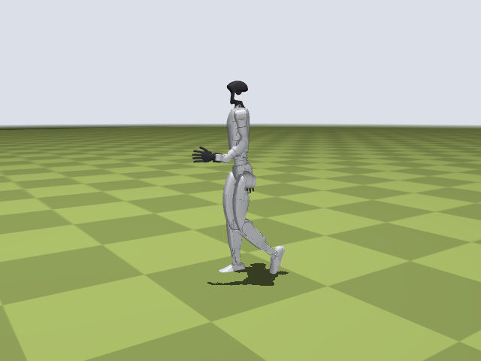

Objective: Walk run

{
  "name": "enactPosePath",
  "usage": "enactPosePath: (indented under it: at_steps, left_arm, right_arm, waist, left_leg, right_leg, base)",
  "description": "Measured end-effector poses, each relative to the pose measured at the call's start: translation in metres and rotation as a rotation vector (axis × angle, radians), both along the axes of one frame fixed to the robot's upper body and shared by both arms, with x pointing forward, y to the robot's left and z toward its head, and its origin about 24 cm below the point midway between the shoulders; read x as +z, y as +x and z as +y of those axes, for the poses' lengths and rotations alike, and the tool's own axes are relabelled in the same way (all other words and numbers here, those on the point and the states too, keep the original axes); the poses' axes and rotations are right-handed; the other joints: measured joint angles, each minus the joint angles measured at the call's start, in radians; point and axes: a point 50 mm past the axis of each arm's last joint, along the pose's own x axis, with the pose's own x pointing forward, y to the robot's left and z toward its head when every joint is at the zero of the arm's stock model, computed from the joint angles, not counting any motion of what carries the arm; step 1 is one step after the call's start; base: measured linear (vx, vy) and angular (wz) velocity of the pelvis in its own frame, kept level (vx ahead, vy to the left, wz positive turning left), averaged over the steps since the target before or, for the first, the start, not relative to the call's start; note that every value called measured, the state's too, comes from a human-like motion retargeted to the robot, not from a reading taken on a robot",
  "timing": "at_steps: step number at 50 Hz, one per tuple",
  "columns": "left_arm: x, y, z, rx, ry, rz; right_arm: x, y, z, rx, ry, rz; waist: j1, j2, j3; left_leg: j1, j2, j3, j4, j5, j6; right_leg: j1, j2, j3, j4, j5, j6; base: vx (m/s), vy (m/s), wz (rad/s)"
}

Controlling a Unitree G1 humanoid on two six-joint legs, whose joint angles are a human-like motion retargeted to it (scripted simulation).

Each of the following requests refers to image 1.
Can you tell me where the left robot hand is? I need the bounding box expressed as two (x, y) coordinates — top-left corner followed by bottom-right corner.
(193, 147), (221, 162)

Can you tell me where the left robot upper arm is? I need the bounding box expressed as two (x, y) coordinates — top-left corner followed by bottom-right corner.
(234, 109), (249, 146)

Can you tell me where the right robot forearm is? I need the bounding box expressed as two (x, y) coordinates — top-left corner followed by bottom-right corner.
(240, 152), (249, 163)

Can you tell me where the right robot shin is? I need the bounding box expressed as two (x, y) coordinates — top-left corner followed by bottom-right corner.
(226, 221), (243, 266)

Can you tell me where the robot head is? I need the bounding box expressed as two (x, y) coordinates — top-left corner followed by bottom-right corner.
(227, 80), (248, 108)

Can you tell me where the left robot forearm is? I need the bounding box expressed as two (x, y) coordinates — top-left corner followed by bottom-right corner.
(215, 140), (248, 163)

